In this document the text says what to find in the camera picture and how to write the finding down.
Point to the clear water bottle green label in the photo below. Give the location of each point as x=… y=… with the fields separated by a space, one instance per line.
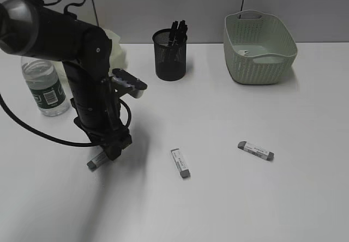
x=45 y=86

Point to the grey white eraser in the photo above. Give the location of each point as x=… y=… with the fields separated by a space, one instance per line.
x=97 y=161
x=256 y=150
x=180 y=163

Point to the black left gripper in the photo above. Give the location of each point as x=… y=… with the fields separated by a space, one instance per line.
x=101 y=114

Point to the waste paper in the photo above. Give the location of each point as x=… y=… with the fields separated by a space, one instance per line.
x=244 y=53

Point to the pale green wavy glass plate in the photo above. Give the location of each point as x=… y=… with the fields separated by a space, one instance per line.
x=117 y=59

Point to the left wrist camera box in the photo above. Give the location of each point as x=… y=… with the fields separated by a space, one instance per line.
x=125 y=83

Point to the black mesh pen holder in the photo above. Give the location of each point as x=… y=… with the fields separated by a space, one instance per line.
x=170 y=61

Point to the pale green woven plastic basket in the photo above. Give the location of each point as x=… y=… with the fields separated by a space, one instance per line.
x=272 y=47

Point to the black blue marker pen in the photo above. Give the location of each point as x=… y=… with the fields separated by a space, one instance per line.
x=184 y=30

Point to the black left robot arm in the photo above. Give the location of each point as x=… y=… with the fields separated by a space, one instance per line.
x=30 y=29

